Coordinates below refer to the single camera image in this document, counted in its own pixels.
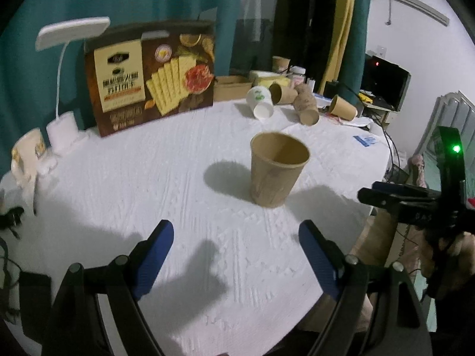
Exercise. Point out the white radiator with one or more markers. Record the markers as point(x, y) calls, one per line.
point(451, 122)

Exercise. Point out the yellow tissue pack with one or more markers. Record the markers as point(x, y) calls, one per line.
point(269, 78)

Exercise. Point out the teal curtain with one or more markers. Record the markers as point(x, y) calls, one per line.
point(122, 11)

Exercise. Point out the yellow curtain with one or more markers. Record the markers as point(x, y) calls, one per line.
point(343, 26)

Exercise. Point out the white desk lamp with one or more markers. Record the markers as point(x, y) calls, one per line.
point(63, 81)

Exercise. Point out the pink cloth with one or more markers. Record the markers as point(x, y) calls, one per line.
point(417, 168)

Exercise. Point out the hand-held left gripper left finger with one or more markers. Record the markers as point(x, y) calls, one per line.
point(156, 257)

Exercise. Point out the blue packet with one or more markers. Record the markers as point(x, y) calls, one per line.
point(365, 140)

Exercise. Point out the brown paper cup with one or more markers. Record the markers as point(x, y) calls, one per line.
point(343, 107)
point(276, 172)
point(281, 93)
point(281, 63)
point(308, 107)

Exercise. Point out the white air conditioner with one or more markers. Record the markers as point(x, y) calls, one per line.
point(412, 2)

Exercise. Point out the small cardboard box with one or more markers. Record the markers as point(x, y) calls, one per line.
point(232, 87)

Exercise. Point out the black flat device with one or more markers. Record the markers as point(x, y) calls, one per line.
point(34, 306)

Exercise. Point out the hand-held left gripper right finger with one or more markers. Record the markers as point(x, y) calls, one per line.
point(315, 257)

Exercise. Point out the white jar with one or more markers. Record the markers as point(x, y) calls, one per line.
point(297, 71)

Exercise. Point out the black monitor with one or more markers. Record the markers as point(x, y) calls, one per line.
point(386, 81)

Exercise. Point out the white printed mug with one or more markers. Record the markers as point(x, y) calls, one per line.
point(29, 157)

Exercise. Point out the person's right hand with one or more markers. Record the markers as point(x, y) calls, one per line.
point(443, 263)

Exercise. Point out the brown cracker box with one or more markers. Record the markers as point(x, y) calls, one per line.
point(152, 78)

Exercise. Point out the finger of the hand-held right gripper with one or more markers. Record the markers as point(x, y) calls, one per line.
point(382, 198)
point(400, 187)

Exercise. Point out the white tablecloth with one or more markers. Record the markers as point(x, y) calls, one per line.
point(185, 211)

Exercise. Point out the white paper cup green print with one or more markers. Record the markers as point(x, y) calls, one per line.
point(260, 102)

